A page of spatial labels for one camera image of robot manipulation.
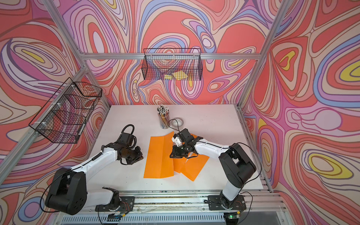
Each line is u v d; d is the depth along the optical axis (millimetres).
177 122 1070
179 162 879
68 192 411
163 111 926
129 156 725
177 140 825
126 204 720
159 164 871
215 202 731
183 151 750
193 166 879
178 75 908
